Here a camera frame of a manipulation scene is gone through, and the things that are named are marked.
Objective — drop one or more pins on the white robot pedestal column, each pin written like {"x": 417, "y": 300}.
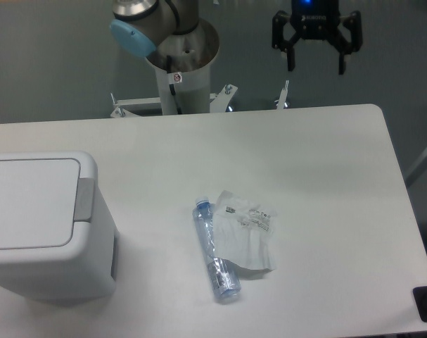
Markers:
{"x": 184, "y": 92}

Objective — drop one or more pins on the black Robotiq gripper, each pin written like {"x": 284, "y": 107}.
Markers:
{"x": 313, "y": 22}

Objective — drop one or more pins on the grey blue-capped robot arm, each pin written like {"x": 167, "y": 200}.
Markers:
{"x": 171, "y": 36}

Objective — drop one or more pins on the white pedestal base frame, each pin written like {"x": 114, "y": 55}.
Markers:
{"x": 220, "y": 102}

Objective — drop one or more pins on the white frame at right edge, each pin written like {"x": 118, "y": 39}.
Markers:
{"x": 418, "y": 167}

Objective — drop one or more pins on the white push-lid trash can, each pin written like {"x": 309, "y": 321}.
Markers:
{"x": 58, "y": 239}

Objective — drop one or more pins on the crumpled white plastic wrapper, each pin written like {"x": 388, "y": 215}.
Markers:
{"x": 243, "y": 230}

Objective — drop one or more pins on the clear plastic water bottle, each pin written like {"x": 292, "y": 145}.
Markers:
{"x": 224, "y": 281}

